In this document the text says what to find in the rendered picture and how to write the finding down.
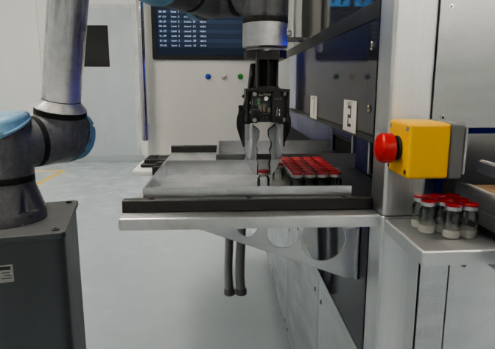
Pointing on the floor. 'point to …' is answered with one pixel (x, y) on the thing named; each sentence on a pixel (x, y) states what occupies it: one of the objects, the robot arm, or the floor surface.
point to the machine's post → (380, 284)
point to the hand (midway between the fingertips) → (263, 166)
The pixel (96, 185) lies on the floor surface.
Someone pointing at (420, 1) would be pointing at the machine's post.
